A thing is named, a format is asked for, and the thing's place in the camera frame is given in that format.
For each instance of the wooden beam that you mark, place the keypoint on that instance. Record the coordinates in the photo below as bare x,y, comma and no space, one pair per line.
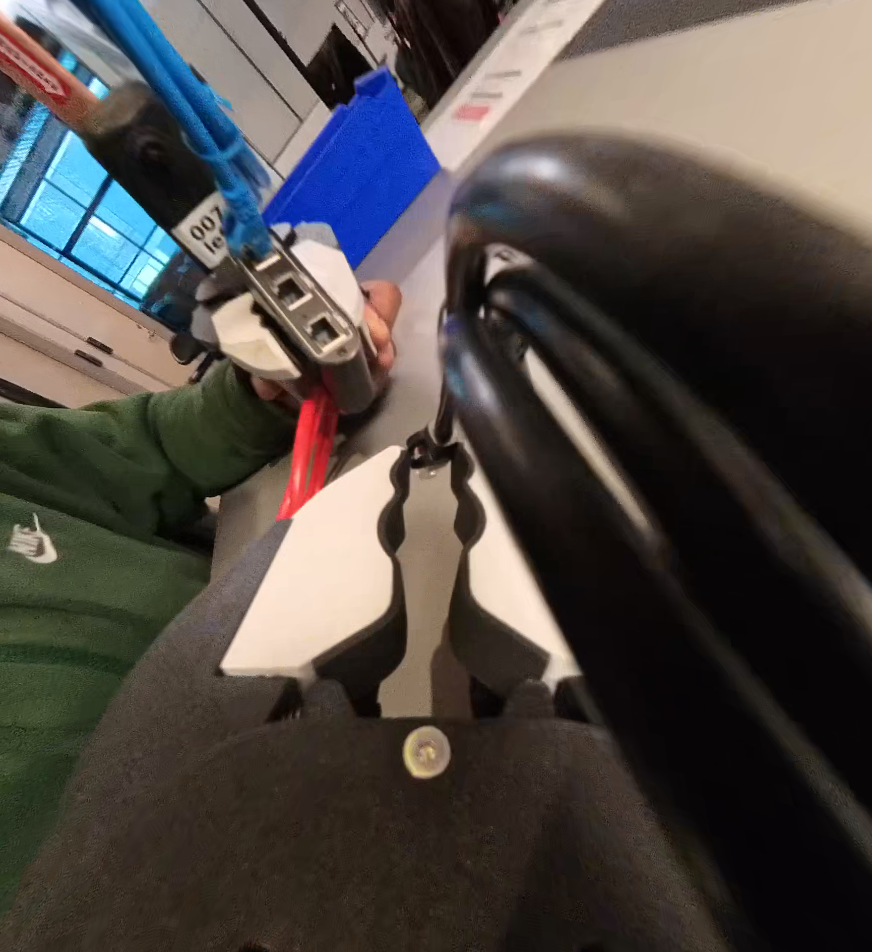
20,52

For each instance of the person's left hand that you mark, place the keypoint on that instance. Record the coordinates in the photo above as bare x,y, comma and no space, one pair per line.
384,335

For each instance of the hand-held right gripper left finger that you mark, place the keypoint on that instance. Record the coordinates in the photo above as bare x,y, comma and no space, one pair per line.
317,588

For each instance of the white board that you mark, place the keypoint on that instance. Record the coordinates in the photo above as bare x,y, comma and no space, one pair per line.
511,75

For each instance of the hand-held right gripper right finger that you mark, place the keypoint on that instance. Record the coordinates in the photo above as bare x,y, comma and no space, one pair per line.
518,595

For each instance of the person's green jacket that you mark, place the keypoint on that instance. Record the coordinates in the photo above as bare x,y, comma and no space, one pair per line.
49,670

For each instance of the black ethernet hub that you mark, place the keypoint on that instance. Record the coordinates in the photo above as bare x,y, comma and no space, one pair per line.
310,320

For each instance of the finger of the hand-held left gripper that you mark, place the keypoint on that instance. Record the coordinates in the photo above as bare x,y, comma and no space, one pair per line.
250,335
332,275

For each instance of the blue storage bin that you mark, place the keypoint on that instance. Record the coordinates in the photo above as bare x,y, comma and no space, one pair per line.
354,171

